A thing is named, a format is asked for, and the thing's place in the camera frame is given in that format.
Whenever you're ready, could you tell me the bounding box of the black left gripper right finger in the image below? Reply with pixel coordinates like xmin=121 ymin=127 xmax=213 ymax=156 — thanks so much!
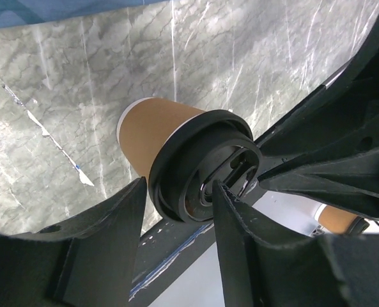
xmin=212 ymin=181 xmax=379 ymax=306

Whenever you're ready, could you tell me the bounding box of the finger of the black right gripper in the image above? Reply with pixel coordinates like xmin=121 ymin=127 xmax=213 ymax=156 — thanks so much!
xmin=259 ymin=151 xmax=379 ymax=221
xmin=256 ymin=14 xmax=379 ymax=162

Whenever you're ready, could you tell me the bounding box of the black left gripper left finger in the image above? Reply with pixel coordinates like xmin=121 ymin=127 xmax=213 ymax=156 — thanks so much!
xmin=0 ymin=178 xmax=147 ymax=306

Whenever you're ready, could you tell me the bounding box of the black plastic cup lid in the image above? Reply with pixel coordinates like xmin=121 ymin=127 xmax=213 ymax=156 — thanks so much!
xmin=148 ymin=110 xmax=261 ymax=224

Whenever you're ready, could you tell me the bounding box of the brown paper coffee cup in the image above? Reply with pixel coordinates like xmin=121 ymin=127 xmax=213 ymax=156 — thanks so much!
xmin=116 ymin=97 xmax=204 ymax=178

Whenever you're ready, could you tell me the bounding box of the background lidded paper cup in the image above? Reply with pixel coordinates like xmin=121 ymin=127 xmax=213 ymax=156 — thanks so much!
xmin=310 ymin=204 xmax=369 ymax=237

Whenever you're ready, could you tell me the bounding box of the blue letter placemat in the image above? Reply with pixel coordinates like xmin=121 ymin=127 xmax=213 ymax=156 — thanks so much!
xmin=0 ymin=0 xmax=159 ymax=29

